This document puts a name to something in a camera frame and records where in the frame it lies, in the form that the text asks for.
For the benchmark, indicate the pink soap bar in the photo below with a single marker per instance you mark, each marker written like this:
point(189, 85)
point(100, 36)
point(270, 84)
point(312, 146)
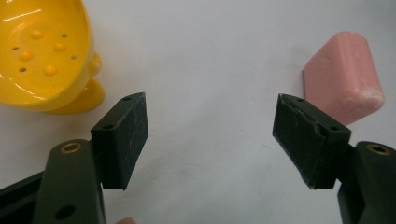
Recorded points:
point(342, 81)

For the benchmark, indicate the yellow soap dish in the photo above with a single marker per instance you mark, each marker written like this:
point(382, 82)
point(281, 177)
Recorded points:
point(43, 56)

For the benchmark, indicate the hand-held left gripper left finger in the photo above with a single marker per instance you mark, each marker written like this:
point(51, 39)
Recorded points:
point(120, 143)

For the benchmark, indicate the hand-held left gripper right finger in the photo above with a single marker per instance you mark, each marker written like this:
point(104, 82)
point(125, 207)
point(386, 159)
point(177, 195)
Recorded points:
point(314, 140)

